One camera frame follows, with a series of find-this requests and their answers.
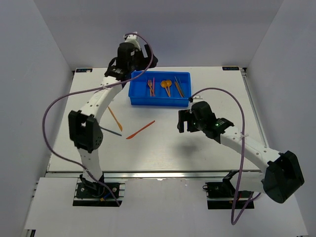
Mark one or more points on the orange spoon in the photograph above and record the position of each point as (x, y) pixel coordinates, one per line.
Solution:
(165, 85)
(169, 84)

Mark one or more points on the table label sticker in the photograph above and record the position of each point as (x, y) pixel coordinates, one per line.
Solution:
(230, 68)
(84, 70)

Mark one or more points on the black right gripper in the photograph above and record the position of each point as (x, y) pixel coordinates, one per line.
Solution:
(185, 115)

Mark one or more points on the blue divided plastic bin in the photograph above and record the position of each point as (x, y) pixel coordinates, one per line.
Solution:
(139, 92)

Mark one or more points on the right table label sticker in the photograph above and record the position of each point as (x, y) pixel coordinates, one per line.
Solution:
(230, 68)

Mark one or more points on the orange fork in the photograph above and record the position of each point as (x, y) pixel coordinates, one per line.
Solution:
(149, 83)

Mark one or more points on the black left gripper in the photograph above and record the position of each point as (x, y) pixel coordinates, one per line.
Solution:
(146, 61)

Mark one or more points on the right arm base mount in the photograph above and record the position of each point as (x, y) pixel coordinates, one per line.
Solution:
(220, 195)

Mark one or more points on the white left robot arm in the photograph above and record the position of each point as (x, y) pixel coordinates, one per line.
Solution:
(84, 128)

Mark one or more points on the orange plastic knife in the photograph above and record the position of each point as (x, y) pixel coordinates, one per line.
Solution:
(116, 120)

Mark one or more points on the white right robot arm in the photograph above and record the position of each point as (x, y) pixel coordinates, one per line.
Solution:
(280, 174)

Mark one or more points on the left table label sticker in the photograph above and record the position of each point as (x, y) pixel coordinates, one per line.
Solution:
(84, 70)

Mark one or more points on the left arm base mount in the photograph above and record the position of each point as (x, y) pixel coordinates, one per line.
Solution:
(91, 194)

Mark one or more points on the red-orange plastic knife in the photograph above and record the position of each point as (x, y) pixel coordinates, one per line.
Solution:
(141, 129)

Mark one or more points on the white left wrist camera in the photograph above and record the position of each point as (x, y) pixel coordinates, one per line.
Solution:
(133, 39)

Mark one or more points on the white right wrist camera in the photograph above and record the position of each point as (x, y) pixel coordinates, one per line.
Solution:
(193, 98)

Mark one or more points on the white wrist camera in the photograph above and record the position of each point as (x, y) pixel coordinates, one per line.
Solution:
(193, 98)
(133, 39)

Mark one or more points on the blue chopstick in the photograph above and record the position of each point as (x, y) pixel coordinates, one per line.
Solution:
(110, 131)

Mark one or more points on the red-orange fork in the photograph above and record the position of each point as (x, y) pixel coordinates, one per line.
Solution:
(153, 86)

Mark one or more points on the grey-blue chopstick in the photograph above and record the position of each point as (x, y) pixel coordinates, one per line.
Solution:
(181, 88)
(178, 87)

